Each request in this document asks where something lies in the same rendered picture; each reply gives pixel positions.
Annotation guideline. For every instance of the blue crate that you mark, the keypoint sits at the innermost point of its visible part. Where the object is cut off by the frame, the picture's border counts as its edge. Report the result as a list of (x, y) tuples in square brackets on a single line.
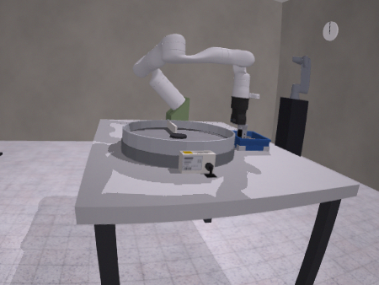
[(260, 143)]

